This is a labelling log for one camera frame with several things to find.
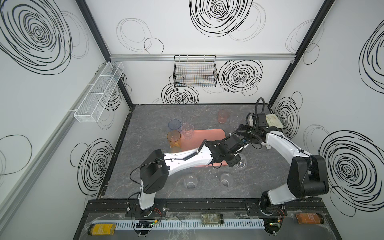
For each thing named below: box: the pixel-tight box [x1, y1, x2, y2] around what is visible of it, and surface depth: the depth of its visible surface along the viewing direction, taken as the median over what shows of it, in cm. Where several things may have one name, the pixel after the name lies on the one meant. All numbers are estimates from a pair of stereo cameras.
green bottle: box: [200, 213, 224, 225], surface depth 69 cm
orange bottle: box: [295, 213, 325, 224], surface depth 69 cm
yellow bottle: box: [87, 223, 117, 236], surface depth 67 cm
